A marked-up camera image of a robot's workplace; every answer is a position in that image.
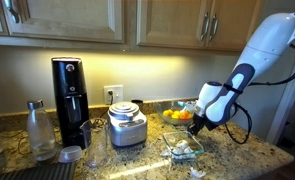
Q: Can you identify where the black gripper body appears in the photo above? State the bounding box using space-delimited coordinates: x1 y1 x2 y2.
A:
192 114 209 131

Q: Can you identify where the large white garlic clove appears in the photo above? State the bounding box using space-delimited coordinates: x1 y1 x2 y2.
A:
176 139 190 150

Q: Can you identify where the small white garlic clove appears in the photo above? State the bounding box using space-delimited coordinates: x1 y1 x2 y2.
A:
172 147 185 156

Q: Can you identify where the round glass bowl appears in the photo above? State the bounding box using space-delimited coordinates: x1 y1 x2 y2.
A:
155 100 200 126

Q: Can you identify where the white garlic peel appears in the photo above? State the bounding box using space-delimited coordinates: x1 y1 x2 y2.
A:
189 167 207 179

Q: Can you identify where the orange fruit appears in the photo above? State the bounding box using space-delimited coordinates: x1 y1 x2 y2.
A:
178 110 193 121

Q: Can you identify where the blue white snack bag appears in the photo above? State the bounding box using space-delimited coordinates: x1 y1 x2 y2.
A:
186 100 199 111

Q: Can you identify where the square glass dish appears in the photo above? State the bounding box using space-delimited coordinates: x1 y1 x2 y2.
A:
162 130 205 159

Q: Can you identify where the small black cup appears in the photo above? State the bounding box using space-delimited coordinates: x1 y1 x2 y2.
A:
130 99 144 114

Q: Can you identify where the silver food processor base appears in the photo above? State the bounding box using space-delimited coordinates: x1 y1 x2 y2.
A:
107 101 148 148

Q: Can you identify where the clear plastic measuring cup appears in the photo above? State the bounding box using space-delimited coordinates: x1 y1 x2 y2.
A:
79 118 110 168

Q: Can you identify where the black soda maker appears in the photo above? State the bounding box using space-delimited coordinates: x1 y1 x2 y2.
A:
50 56 91 150

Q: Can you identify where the clear bottle with silver cap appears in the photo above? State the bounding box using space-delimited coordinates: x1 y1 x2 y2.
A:
25 99 58 162

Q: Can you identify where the black ribbed drying mat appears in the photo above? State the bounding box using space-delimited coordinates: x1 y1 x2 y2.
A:
0 161 77 180

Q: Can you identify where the wide wooden cabinet door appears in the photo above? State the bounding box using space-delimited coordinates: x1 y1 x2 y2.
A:
0 0 125 44

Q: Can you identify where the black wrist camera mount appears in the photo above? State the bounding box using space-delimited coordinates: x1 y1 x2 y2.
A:
204 119 219 132

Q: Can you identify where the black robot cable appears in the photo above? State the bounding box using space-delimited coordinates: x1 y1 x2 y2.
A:
223 39 295 145

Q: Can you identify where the white wall outlet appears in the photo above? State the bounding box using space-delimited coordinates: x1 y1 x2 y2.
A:
103 84 124 106

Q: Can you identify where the black plug and cord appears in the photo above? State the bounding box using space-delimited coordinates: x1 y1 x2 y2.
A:
92 89 115 129

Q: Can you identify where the white door frame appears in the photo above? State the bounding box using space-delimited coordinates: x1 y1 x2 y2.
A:
266 56 295 146

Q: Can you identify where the metal cabinet handle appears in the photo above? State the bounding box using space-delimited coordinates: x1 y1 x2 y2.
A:
199 11 211 42
208 12 219 42
3 0 21 25

